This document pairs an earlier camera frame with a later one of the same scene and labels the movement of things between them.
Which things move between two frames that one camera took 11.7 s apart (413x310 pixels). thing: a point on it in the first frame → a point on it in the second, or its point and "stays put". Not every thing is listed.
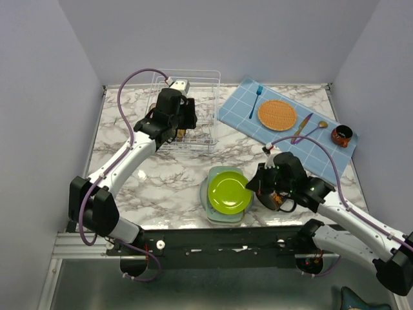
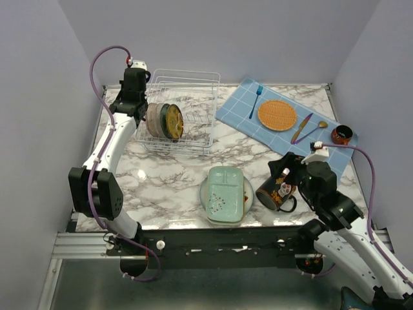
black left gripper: (188, 107) → (121, 82)
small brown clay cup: (341, 135) stays put
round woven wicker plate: (277, 115) stays put
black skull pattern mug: (273, 200) stays put
